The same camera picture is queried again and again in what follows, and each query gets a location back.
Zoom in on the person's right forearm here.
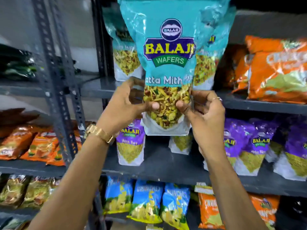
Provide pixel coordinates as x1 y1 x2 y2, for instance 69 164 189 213
203 150 269 230

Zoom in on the blue snack packet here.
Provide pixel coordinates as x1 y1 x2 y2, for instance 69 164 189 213
117 0 232 137
193 6 237 91
102 7 144 82

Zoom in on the person's right hand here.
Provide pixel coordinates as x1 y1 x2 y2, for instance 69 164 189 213
176 90 226 162

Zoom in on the person's left hand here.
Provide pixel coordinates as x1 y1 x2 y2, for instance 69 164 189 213
96 76 161 137

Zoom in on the yellow green snack packet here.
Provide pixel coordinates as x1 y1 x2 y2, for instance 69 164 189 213
0 174 30 209
20 176 54 209

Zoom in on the person's left forearm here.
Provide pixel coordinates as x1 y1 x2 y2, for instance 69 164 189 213
28 134 113 230

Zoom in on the orange flat spice packet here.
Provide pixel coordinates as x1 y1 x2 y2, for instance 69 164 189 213
20 131 60 163
46 143 67 167
73 129 83 151

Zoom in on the blue yellow chips bag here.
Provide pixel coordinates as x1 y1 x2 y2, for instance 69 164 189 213
103 176 134 215
127 180 165 224
160 183 191 230

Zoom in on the orange chips packet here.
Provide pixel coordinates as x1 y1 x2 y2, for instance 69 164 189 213
248 194 280 230
198 193 226 230

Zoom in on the orange snack bag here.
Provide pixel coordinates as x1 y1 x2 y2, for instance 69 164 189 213
215 44 248 90
244 35 307 104
231 54 251 94

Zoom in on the gold wristwatch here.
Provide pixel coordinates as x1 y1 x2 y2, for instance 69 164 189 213
83 124 116 144

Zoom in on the grey metal shelf rack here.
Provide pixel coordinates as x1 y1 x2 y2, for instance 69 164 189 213
0 0 106 230
48 0 307 230

